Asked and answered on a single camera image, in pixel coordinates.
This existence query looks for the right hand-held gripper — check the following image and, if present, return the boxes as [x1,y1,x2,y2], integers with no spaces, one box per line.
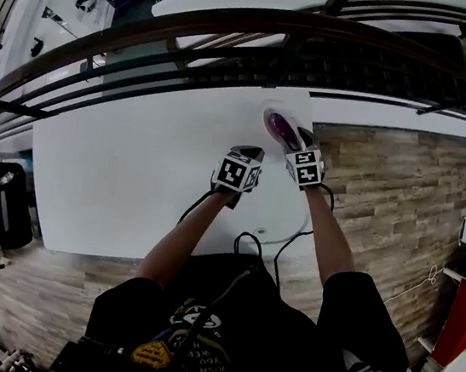
[274,124,332,193]

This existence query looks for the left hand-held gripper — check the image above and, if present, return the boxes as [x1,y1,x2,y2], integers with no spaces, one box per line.
[206,140,267,215]

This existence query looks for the white plate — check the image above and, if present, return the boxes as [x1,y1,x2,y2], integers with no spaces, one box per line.
[257,98,311,150]

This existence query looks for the purple eggplant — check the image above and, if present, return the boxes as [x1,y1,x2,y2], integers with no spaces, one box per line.
[263,110,301,146]

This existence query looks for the person's right forearm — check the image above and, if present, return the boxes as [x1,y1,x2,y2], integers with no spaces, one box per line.
[290,184,366,291]

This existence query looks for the person's left forearm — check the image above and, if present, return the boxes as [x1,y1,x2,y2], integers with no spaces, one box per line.
[134,176,239,297]

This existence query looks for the person's black printed t-shirt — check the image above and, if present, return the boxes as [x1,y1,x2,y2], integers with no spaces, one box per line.
[79,233,422,372]

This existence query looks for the yellow tag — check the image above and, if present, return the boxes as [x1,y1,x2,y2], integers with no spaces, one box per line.
[129,336,176,372]

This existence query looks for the black office chair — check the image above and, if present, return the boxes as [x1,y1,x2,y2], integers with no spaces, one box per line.
[0,159,44,255]

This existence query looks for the black box device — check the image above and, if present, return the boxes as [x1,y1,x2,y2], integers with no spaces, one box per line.
[48,330,133,372]

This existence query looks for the red and white cabinet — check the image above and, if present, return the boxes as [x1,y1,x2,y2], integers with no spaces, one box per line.
[406,265,466,372]

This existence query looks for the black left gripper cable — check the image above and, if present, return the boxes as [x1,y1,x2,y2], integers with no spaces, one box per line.
[176,184,221,230]

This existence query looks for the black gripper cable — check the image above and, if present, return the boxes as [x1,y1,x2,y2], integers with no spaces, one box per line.
[176,184,221,230]
[268,177,338,295]

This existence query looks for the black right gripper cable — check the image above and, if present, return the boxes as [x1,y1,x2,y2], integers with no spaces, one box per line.
[268,177,338,295]

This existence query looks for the black chest cable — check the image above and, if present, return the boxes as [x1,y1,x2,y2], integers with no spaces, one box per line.
[181,255,261,358]

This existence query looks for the white floor cable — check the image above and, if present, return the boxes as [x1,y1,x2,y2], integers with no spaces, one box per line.
[383,257,446,313]

